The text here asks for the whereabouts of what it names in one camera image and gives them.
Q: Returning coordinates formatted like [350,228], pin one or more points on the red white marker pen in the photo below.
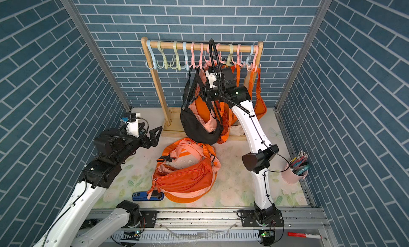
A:
[304,235]

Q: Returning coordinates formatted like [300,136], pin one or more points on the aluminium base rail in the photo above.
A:
[196,225]

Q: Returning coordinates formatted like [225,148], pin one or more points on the orange bag behind black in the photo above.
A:
[227,119]

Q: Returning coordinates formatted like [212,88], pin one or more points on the green hook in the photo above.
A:
[176,64]
[165,61]

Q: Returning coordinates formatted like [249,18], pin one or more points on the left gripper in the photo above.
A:
[153,141]

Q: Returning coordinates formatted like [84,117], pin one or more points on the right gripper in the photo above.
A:
[209,92]

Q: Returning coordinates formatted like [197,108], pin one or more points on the large pink sling bag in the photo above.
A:
[204,160]

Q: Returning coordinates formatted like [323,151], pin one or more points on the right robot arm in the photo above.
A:
[257,161]

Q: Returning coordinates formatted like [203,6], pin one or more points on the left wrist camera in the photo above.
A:
[131,121]

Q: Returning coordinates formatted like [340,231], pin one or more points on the dark red-orange bag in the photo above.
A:
[185,180]

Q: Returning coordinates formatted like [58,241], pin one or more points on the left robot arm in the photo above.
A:
[114,147]

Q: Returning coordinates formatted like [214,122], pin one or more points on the far right orange bag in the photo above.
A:
[260,108]

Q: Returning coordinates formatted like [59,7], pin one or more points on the pink pen cup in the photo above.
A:
[298,168]

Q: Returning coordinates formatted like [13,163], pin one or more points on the black sling bag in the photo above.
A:
[195,127]

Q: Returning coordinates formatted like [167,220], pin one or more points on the blue black stapler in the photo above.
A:
[144,196]

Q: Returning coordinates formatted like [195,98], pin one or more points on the wooden hanging rack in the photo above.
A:
[241,57]

